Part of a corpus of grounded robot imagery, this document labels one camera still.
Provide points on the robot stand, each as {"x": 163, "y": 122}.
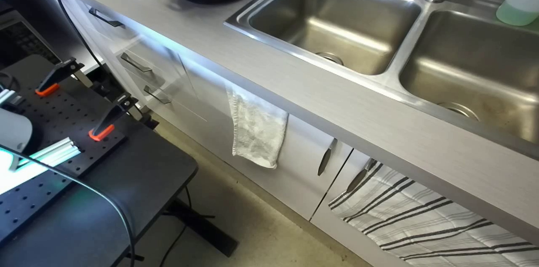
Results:
{"x": 139, "y": 170}

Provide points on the black clamp with orange tip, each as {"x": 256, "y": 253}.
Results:
{"x": 110, "y": 116}
{"x": 57, "y": 74}

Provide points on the striped dish towel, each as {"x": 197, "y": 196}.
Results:
{"x": 421, "y": 220}

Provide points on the white towel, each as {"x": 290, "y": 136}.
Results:
{"x": 257, "y": 132}

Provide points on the stainless steel double sink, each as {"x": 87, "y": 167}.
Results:
{"x": 337, "y": 18}

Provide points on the drawer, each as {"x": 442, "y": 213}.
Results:
{"x": 162, "y": 62}
{"x": 181, "y": 102}
{"x": 84, "y": 27}

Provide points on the laptop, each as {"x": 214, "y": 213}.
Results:
{"x": 21, "y": 39}

